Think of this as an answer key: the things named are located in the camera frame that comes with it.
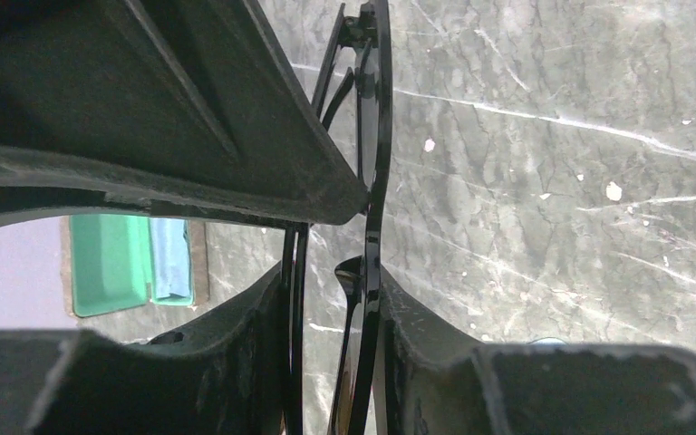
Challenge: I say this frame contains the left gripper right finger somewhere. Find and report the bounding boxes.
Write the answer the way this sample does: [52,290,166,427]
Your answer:
[378,273,696,434]

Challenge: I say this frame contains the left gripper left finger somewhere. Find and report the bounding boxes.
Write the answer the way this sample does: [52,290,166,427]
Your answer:
[0,266,288,434]

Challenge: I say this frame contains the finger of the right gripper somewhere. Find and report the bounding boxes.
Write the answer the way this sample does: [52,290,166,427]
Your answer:
[0,1,368,227]

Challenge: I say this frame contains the blue cleaning cloth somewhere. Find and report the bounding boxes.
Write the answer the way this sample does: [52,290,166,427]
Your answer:
[149,217,194,306]

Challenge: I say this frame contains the brown glasses case green lining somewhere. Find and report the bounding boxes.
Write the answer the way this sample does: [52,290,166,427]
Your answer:
[61,214,210,318]

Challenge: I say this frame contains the black frame sunglasses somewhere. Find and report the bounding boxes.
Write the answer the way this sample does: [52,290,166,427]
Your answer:
[311,1,392,434]

